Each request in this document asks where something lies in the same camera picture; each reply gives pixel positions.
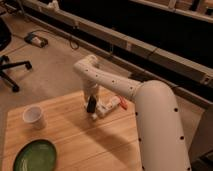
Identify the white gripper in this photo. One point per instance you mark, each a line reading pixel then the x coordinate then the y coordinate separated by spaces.
pixel 91 94

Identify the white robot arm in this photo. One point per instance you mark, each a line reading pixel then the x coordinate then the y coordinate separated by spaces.
pixel 160 132

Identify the white paper cup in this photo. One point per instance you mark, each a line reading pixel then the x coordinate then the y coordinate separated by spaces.
pixel 34 116

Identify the green plate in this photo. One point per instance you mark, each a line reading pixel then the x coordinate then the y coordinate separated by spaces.
pixel 38 155

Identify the power strip on floor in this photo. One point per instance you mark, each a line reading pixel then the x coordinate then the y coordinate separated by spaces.
pixel 36 40

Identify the black office chair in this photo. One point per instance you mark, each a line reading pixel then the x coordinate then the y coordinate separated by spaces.
pixel 5 39

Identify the long metal rail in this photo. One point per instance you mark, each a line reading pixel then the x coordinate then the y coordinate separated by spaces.
pixel 178 64

